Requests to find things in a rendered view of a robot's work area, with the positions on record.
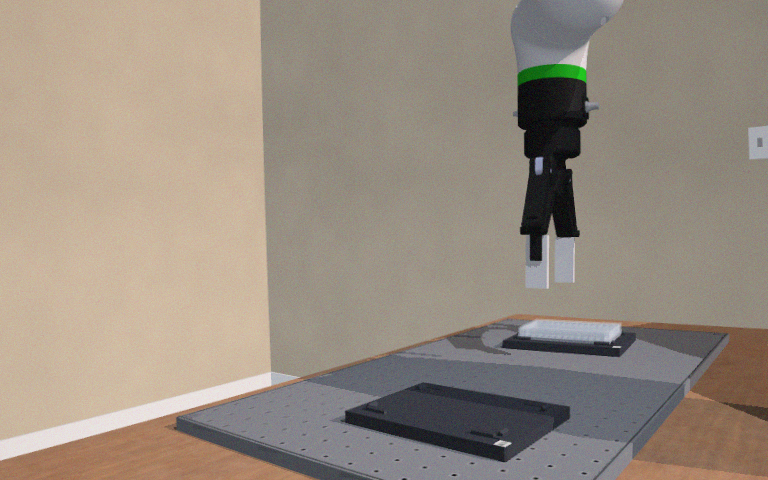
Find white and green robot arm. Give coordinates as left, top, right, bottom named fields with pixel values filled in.
left=511, top=0, right=624, bottom=130

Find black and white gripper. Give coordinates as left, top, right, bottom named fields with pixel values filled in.
left=520, top=124, right=581, bottom=289

